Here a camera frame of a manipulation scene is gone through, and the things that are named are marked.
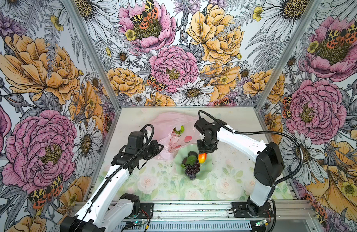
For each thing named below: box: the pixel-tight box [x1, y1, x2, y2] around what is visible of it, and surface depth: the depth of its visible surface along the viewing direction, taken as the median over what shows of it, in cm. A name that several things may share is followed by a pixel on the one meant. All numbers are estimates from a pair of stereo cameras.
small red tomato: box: [197, 152, 208, 164], surface depth 85 cm
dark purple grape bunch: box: [184, 159, 201, 180], surface depth 82 cm
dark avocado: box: [187, 150, 198, 160], surface depth 91 cm
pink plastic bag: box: [148, 111, 205, 162], surface depth 85 cm
